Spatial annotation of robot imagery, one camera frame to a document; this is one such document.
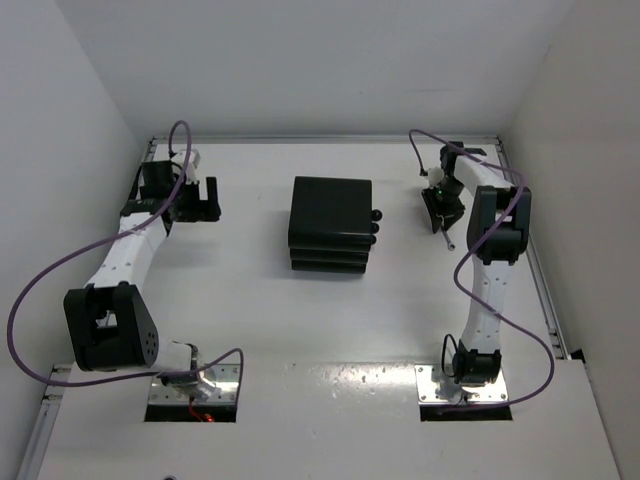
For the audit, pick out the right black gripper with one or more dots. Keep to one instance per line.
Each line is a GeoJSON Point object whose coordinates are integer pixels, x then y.
{"type": "Point", "coordinates": [451, 215]}

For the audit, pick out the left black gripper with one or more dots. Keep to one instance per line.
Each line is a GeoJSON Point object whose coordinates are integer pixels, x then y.
{"type": "Point", "coordinates": [201, 209]}

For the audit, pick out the black drawer cabinet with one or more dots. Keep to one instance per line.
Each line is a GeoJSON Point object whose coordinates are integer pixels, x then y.
{"type": "Point", "coordinates": [330, 224]}

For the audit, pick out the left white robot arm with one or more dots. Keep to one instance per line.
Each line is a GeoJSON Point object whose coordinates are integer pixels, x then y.
{"type": "Point", "coordinates": [111, 328]}

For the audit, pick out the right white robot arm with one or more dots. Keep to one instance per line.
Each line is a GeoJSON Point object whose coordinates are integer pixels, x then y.
{"type": "Point", "coordinates": [497, 235]}

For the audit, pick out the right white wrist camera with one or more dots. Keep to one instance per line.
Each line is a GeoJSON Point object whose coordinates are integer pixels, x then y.
{"type": "Point", "coordinates": [435, 176]}

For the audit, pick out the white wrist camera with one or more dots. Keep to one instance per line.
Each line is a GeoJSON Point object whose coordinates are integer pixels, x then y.
{"type": "Point", "coordinates": [435, 176]}
{"type": "Point", "coordinates": [189, 162]}

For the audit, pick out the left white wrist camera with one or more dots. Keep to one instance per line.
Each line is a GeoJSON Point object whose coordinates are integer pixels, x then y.
{"type": "Point", "coordinates": [189, 162]}

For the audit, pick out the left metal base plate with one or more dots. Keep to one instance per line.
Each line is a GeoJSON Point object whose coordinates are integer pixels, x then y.
{"type": "Point", "coordinates": [215, 387]}

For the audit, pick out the metal base plate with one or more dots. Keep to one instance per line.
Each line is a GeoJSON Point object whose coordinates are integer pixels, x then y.
{"type": "Point", "coordinates": [435, 389]}
{"type": "Point", "coordinates": [215, 387]}

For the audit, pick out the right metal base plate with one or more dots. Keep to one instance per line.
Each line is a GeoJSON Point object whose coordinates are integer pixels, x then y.
{"type": "Point", "coordinates": [435, 389]}

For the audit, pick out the aluminium rail frame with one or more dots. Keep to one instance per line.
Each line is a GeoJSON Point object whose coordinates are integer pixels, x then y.
{"type": "Point", "coordinates": [329, 386]}

